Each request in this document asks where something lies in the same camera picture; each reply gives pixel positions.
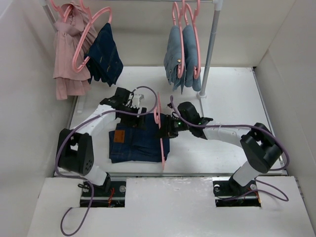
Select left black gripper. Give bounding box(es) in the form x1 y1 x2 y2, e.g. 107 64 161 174
118 105 145 130

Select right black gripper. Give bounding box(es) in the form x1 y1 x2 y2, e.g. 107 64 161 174
154 114 192 139

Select dark blue denim trousers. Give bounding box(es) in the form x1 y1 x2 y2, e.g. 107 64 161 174
109 114 170 163

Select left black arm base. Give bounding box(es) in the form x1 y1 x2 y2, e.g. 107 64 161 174
78 181 126 208

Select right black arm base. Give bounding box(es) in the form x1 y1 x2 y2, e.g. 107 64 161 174
213 180 261 207

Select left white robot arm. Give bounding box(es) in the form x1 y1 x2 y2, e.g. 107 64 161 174
56 87 147 196

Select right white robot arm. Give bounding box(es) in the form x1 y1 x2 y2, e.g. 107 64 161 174
156 102 283 195

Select pink hanger left jeans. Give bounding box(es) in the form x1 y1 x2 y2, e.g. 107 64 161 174
172 0 185 78

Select pink hanger jeans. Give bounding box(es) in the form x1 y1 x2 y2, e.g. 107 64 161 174
184 0 201 79
172 0 185 78

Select pink hanger right jeans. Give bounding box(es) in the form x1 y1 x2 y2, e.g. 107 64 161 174
184 0 201 79

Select pink hanger with shorts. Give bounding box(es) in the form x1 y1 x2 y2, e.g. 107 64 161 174
72 0 114 73

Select pink hanger with skirt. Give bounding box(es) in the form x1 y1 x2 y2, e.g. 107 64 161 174
50 0 76 26

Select light blue jeans left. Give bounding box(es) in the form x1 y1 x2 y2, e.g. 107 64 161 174
163 25 186 93

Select light blue jeans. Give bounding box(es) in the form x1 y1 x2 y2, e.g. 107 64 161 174
163 25 186 93
183 25 201 92

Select hanging dark denim shorts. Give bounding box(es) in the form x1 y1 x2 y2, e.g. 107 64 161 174
84 23 123 86

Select light blue jeans right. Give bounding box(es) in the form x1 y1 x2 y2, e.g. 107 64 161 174
183 25 201 92

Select pink pleated skirt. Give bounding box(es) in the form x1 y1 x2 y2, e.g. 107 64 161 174
53 1 91 100

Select metal clothes rack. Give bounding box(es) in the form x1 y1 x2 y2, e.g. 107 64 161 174
39 0 224 117

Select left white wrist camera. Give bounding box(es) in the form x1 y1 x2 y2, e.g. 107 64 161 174
131 94 145 108

